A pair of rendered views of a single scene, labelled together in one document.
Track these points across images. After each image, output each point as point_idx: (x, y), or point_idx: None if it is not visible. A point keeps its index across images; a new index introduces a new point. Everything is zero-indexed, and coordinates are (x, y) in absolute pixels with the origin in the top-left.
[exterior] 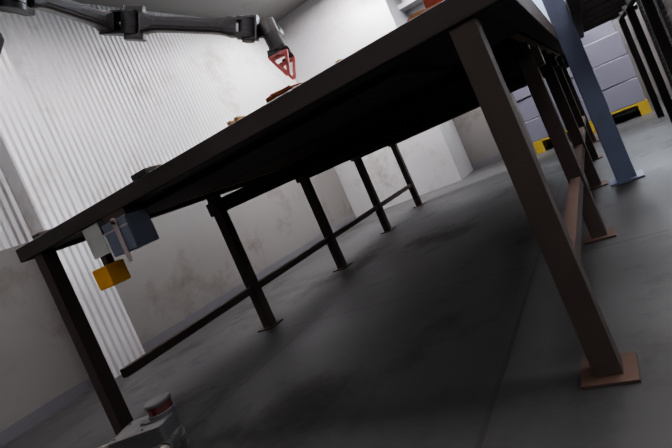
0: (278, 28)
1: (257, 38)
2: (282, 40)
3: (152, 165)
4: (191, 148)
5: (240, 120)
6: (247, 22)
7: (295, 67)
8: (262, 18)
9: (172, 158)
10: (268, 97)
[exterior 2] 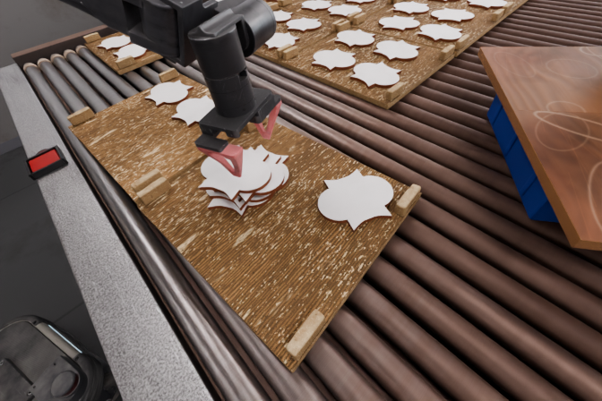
0: (253, 40)
1: (191, 60)
2: (244, 101)
3: (73, 115)
4: (58, 236)
5: (90, 319)
6: (157, 21)
7: (273, 123)
8: (198, 29)
9: (48, 209)
10: (202, 174)
